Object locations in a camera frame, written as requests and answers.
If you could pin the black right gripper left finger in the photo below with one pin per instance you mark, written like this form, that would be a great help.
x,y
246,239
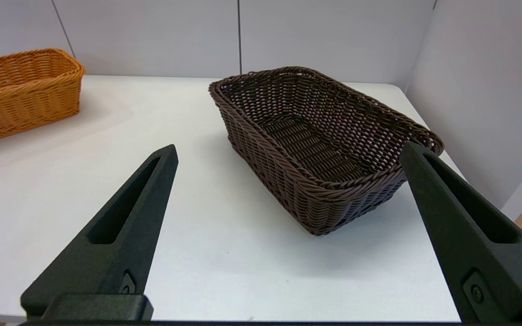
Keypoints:
x,y
107,258

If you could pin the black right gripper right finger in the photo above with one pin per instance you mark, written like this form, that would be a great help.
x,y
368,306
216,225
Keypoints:
x,y
492,262

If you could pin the orange wicker basket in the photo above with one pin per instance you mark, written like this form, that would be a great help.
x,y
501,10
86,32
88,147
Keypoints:
x,y
21,95

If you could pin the dark brown wicker basket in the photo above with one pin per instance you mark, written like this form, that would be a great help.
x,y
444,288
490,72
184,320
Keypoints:
x,y
315,145

